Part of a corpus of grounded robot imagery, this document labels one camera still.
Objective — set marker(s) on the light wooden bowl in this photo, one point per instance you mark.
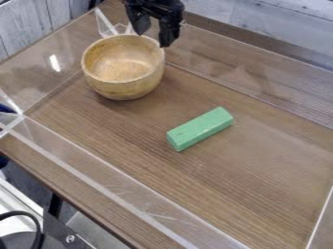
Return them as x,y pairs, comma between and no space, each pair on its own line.
123,66

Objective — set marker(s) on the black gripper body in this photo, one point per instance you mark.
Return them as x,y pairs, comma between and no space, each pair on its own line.
167,10

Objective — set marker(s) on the black table leg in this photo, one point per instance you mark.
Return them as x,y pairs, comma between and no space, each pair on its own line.
54,206

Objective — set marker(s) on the blue object at left edge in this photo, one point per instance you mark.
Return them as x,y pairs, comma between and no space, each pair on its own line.
6,116

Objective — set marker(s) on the green rectangular block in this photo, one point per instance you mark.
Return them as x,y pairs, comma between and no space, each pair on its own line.
198,129

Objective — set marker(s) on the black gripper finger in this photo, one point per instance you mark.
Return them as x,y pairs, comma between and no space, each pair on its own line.
139,21
169,27

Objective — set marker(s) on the black metal bracket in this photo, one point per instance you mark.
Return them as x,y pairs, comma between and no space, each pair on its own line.
58,236

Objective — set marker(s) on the clear acrylic tray wall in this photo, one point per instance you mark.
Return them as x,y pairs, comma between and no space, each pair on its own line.
246,189

